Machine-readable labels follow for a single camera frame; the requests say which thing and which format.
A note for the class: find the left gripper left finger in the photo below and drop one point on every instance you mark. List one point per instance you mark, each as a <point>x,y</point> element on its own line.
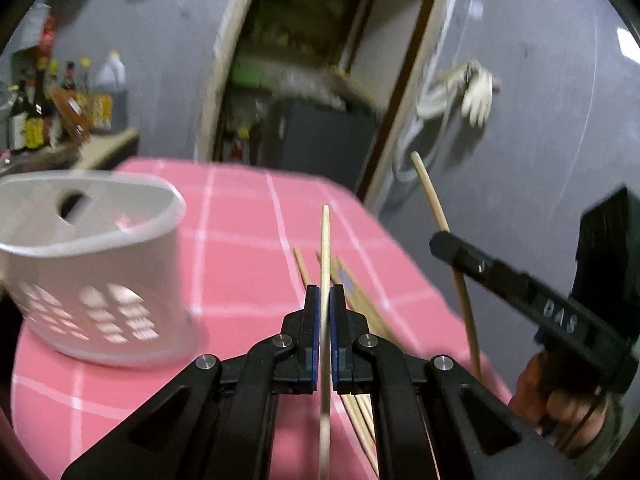
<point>250,387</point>

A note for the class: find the person's right hand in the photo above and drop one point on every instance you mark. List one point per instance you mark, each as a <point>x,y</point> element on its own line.
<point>583,419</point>

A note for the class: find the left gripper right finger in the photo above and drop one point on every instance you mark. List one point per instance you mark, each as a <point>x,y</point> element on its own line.
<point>363,363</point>

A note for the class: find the dark soy sauce bottle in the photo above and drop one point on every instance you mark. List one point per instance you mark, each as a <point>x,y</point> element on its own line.
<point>36,125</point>

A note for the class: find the purple banded chopstick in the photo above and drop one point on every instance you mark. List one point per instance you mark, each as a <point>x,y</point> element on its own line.
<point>359,301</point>

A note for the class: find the dark grey cabinet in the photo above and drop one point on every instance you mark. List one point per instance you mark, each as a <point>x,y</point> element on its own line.
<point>310,138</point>

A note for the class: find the clear oil jug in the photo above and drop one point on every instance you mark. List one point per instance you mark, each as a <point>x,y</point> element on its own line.
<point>109,112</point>

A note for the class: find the white plastic utensil holder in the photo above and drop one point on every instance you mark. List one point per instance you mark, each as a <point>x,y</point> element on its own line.
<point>92,259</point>

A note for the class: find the white rubber gloves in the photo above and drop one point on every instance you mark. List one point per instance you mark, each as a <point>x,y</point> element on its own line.
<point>471,84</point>

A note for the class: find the plain wooden chopstick on table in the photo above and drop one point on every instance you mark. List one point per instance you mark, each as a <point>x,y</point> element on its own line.
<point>301,267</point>

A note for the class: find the pink checked tablecloth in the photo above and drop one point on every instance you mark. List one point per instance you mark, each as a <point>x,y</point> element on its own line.
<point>244,235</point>

